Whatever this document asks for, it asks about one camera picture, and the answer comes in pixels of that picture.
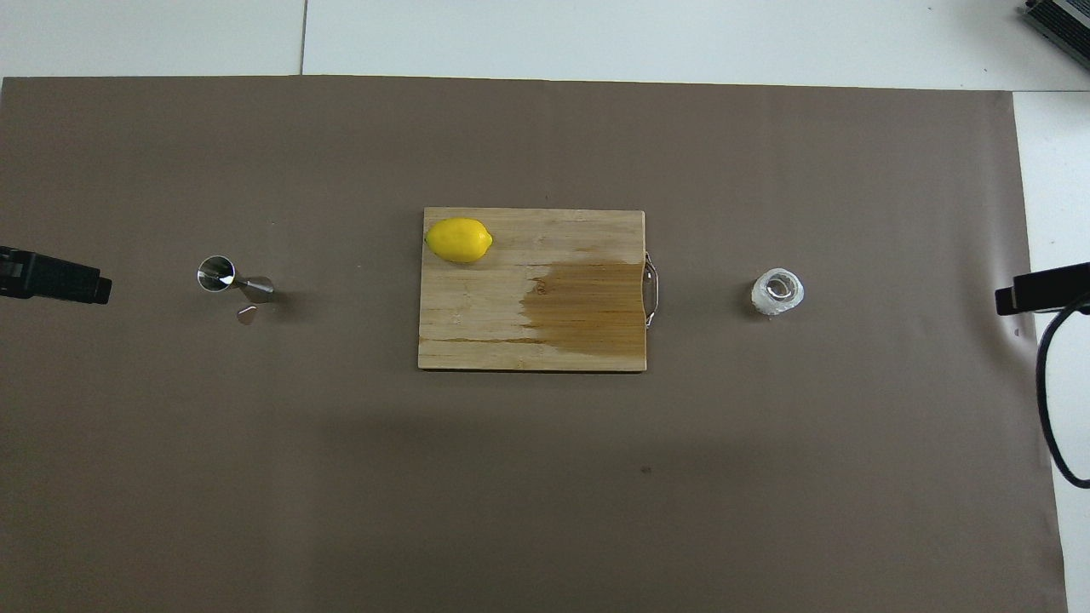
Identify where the steel double jigger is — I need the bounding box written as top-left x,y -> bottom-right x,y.
197,255 -> 276,304

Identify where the grey ribbed metal device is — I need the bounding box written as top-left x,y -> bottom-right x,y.
1020,0 -> 1090,71

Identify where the brown paper table mat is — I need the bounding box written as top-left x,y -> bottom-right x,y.
0,75 -> 1070,613

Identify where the yellow lemon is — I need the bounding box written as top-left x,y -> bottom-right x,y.
425,217 -> 495,265

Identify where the wooden cutting board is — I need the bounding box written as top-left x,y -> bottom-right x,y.
417,207 -> 661,373

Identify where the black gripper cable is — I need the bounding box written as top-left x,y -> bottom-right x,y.
1035,294 -> 1090,490

